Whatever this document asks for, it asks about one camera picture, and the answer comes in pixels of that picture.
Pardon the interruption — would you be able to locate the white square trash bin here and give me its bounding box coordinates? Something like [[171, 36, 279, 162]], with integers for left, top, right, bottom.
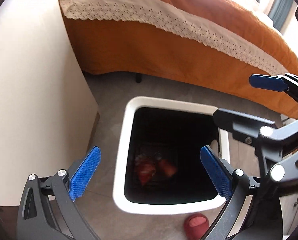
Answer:
[[113, 96, 230, 215]]

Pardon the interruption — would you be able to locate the red trash in bin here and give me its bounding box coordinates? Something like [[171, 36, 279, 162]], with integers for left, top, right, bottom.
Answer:
[[135, 152, 178, 186]]

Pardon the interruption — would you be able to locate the red slipper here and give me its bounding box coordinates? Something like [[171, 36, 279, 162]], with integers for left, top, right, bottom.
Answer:
[[184, 213, 209, 240]]

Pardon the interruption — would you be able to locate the white bedside cabinet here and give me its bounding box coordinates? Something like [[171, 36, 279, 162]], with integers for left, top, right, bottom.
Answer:
[[0, 0, 98, 206]]

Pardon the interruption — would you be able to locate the orange bed cover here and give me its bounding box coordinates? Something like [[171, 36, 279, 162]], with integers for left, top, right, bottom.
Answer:
[[59, 0, 298, 118]]

